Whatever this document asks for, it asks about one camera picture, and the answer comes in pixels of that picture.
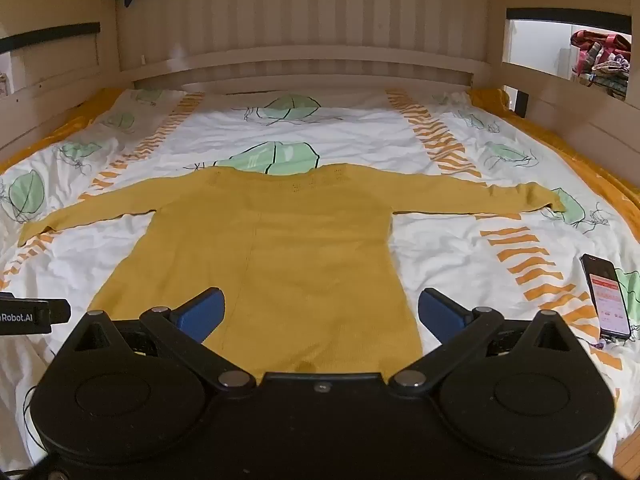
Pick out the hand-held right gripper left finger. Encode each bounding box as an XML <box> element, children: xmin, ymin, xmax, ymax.
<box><xmin>59</xmin><ymin>287</ymin><xmax>257</xmax><ymax>392</ymax></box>

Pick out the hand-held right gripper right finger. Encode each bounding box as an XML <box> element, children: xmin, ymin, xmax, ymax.
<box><xmin>389</xmin><ymin>287</ymin><xmax>587</xmax><ymax>392</ymax></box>

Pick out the mustard yellow knit sweater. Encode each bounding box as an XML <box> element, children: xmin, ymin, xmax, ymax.
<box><xmin>17</xmin><ymin>163</ymin><xmax>567</xmax><ymax>380</ymax></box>

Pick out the pile of colourful clothes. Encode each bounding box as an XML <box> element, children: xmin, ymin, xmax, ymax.
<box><xmin>570</xmin><ymin>29</ymin><xmax>634</xmax><ymax>97</ymax></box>

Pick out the black smartphone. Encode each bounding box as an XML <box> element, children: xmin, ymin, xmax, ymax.
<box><xmin>580</xmin><ymin>253</ymin><xmax>633</xmax><ymax>341</ymax></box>

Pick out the white leaf printed blanket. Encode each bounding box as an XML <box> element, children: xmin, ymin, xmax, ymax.
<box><xmin>0</xmin><ymin>87</ymin><xmax>640</xmax><ymax>471</ymax></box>

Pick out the thin black cable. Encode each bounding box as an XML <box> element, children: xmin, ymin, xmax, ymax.
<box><xmin>20</xmin><ymin>382</ymin><xmax>43</xmax><ymax>448</ymax></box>

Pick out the wooden bed frame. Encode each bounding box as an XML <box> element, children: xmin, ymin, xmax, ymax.
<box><xmin>0</xmin><ymin>0</ymin><xmax>640</xmax><ymax>191</ymax></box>

